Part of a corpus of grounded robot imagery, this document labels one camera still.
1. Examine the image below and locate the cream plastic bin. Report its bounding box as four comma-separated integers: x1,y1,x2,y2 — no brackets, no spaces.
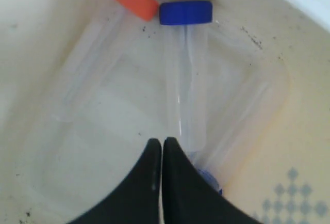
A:
1,0,329,223

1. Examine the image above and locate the orange-capped clear tube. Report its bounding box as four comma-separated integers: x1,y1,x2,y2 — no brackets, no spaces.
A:
60,0,158,106

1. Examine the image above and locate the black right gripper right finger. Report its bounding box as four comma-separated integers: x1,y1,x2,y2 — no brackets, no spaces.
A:
161,137,259,224

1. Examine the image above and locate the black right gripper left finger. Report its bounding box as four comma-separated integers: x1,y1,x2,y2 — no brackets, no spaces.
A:
71,138,162,224

